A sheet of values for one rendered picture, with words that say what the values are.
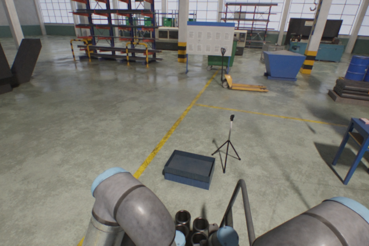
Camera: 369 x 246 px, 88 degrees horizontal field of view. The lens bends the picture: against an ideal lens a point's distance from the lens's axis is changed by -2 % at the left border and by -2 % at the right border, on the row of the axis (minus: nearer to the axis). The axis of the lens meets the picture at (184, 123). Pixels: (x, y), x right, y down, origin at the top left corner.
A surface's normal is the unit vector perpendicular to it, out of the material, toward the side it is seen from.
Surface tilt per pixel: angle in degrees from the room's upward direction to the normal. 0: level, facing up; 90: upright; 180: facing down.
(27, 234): 0
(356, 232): 35
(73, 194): 0
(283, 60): 93
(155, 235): 64
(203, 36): 90
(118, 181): 4
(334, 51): 90
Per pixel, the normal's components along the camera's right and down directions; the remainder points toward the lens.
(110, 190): -0.37, -0.52
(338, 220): 0.07, -0.85
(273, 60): -0.13, 0.50
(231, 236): 0.17, -0.70
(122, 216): -0.43, -0.04
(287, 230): -0.59, -0.79
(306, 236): -0.44, -0.76
